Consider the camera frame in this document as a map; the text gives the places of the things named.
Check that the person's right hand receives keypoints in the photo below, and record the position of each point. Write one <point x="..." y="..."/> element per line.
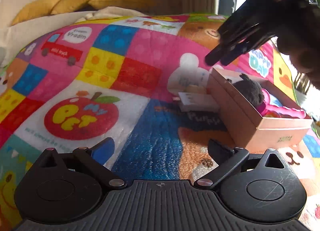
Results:
<point x="305" y="43"/>

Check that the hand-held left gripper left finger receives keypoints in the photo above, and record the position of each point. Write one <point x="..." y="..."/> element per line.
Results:
<point x="102" y="152"/>

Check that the colourful printed play mat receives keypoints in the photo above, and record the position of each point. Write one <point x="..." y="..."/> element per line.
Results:
<point x="140" y="131"/>

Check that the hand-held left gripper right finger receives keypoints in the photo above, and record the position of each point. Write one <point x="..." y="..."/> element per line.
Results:
<point x="218" y="148"/>

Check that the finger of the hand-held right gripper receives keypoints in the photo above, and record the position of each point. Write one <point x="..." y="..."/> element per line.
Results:
<point x="237" y="52"/>
<point x="217" y="54"/>

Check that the pink cardboard box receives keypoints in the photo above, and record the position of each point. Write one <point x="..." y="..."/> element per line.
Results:
<point x="240" y="121"/>

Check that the pink toy strainer basket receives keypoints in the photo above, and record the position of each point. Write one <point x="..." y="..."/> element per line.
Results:
<point x="282" y="112"/>

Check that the small white box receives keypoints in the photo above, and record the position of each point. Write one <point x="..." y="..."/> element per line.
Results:
<point x="197" y="102"/>

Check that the black plush toy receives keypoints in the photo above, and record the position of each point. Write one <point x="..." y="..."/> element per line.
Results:
<point x="247" y="91"/>

